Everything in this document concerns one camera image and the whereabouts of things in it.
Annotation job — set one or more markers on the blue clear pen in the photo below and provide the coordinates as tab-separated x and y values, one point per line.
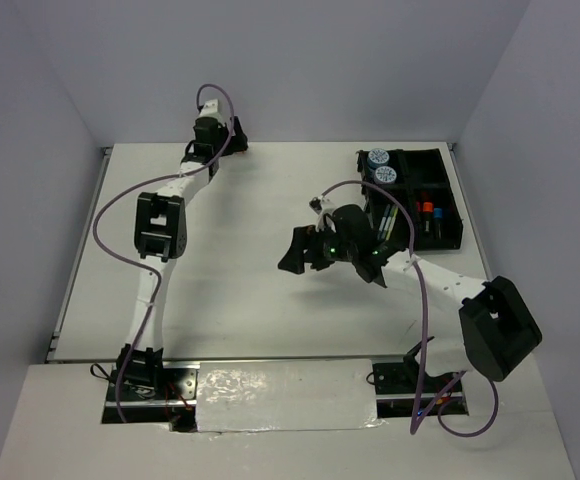
381	223

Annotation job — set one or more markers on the yellow green pen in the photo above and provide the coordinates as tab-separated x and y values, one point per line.
389	222

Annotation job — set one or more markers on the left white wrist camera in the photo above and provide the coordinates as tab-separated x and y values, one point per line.
211	109

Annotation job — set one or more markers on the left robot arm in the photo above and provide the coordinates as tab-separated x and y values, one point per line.
160	238

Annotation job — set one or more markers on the orange highlighter marker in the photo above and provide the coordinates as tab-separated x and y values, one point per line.
427	218

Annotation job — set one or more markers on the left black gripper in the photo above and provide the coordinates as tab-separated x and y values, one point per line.
237	142

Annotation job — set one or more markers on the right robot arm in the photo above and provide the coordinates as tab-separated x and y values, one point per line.
485	326

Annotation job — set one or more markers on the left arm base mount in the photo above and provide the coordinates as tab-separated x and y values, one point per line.
172	403

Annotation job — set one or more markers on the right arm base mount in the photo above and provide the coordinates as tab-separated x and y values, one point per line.
394	383

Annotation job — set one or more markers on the blue glitter jar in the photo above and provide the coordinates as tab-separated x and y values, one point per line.
385	175
378	158

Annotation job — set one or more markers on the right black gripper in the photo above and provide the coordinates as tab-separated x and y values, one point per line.
306	237

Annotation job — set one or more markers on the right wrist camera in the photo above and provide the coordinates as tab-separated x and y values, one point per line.
322	207

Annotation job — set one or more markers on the silver foil tape strip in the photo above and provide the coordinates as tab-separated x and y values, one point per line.
302	395

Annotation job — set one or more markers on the black divided organizer tray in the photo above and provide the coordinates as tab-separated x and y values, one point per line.
420	171

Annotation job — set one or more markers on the blue highlighter marker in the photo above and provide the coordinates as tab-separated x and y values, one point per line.
438	220

